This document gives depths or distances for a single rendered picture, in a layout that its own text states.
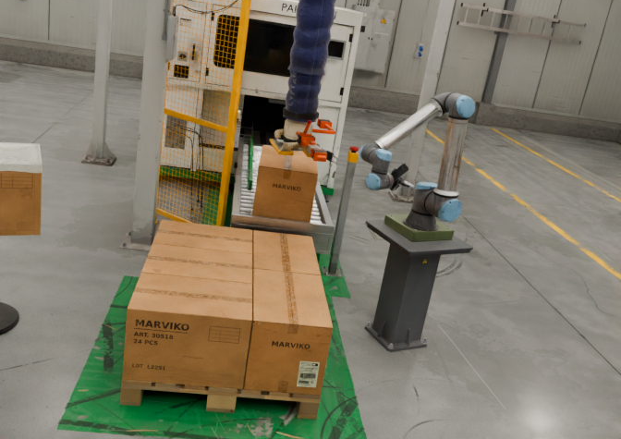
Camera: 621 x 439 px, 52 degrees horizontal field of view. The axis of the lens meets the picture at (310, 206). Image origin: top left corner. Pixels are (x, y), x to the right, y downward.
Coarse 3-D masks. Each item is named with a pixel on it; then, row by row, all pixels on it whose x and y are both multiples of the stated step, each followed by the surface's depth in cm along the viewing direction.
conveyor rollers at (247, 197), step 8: (256, 152) 608; (248, 160) 581; (256, 160) 583; (248, 168) 555; (256, 168) 557; (256, 176) 539; (240, 192) 498; (248, 192) 496; (240, 200) 471; (248, 200) 479; (240, 208) 454; (248, 208) 456; (312, 208) 478; (312, 216) 461
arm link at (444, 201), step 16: (448, 96) 361; (464, 96) 353; (464, 112) 353; (448, 128) 361; (464, 128) 359; (448, 144) 362; (448, 160) 364; (448, 176) 367; (432, 192) 381; (448, 192) 369; (432, 208) 376; (448, 208) 369
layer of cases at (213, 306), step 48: (192, 240) 387; (240, 240) 399; (288, 240) 411; (144, 288) 320; (192, 288) 328; (240, 288) 336; (288, 288) 345; (144, 336) 305; (192, 336) 307; (240, 336) 310; (288, 336) 312; (192, 384) 316; (240, 384) 319; (288, 384) 321
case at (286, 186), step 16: (272, 160) 437; (288, 160) 444; (304, 160) 451; (272, 176) 422; (288, 176) 422; (304, 176) 422; (256, 192) 425; (272, 192) 426; (288, 192) 426; (304, 192) 426; (256, 208) 429; (272, 208) 429; (288, 208) 430; (304, 208) 430
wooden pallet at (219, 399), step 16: (128, 384) 313; (144, 384) 314; (160, 384) 315; (176, 384) 317; (128, 400) 316; (208, 400) 320; (224, 400) 321; (288, 400) 324; (304, 400) 325; (304, 416) 328
